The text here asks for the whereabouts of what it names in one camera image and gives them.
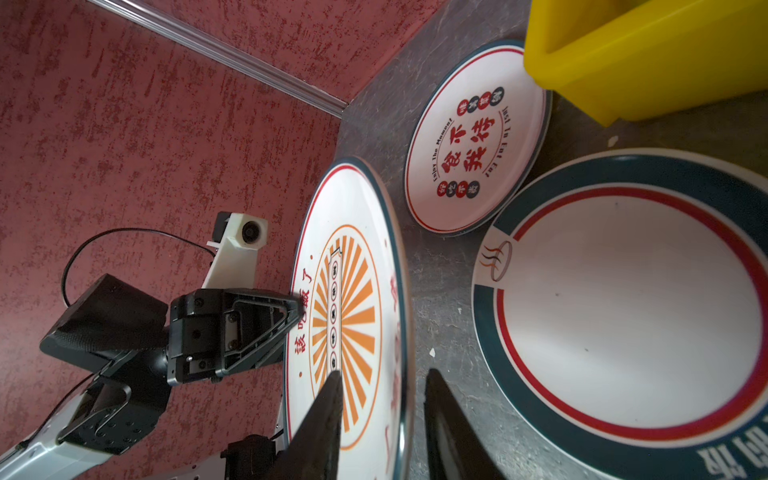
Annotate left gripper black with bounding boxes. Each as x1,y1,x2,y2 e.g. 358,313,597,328
40,274,304,387

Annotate aluminium corner post left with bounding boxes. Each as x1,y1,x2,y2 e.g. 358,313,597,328
92,0,348,118

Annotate white plate red characters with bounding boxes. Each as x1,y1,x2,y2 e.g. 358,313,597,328
403,39,553,236

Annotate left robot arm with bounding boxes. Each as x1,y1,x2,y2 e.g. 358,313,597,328
1,275,304,479

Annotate orange sunburst plate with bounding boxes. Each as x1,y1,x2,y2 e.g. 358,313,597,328
283,157,414,479

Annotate green rim plate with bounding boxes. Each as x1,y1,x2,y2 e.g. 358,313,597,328
472,149,767,479

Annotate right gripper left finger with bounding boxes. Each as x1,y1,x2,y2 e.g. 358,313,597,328
265,370,343,479

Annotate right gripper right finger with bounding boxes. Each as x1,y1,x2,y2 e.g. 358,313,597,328
424,368,505,479

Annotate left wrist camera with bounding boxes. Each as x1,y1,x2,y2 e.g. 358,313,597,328
202,211,269,289

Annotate yellow plastic bin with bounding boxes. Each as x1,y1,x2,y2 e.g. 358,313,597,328
524,1,767,126

